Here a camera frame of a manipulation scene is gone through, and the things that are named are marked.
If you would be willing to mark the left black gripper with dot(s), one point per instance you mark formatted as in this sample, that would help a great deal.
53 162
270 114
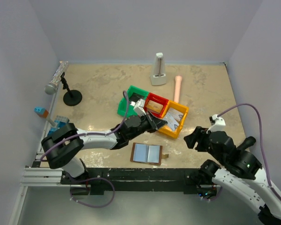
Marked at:
151 121

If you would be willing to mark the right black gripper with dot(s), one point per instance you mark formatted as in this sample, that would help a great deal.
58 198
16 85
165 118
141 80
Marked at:
194 138

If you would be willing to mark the silver credit card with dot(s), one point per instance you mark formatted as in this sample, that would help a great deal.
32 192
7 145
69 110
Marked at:
171 122

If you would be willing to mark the brown leather card holder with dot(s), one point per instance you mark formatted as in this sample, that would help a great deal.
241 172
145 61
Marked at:
147 154

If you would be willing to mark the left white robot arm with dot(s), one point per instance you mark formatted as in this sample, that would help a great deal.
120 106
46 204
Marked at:
61 147

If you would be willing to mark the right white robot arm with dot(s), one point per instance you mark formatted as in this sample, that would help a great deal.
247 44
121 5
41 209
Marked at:
238 171

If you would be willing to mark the cards in red bin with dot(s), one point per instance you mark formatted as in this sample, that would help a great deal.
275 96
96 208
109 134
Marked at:
154 106

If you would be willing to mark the cards in yellow bin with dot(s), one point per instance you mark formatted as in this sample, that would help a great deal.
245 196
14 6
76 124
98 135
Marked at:
177 115

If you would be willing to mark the yellow plastic bin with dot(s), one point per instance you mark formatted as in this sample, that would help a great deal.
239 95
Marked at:
184 109

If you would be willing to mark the red plastic bin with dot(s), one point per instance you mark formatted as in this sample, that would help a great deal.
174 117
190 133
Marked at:
156 98

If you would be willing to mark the black item in green bin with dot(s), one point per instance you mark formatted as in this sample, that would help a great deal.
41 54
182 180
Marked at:
135 97

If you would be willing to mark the white metronome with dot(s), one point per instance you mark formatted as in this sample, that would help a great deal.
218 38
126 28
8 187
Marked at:
158 75

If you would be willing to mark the pink toy microphone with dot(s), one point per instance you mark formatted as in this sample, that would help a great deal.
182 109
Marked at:
177 90

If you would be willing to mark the black microphone stand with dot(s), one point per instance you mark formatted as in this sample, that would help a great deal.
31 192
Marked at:
71 97

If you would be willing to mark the blue toy brick stack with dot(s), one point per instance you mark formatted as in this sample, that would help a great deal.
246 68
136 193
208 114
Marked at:
60 121

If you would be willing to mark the silver glitter microphone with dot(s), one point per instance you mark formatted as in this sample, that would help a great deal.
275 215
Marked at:
52 86

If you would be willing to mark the blue orange toy block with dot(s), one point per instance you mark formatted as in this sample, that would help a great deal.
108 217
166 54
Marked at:
41 112

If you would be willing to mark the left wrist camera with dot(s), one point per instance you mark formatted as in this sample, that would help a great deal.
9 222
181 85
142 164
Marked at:
138 107

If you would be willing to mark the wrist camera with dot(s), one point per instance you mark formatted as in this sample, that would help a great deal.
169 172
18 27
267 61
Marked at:
138 107
217 123

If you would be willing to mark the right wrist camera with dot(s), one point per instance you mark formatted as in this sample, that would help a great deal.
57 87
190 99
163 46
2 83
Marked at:
217 123

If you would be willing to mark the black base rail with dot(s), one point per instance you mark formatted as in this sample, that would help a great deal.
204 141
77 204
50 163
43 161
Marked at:
98 180

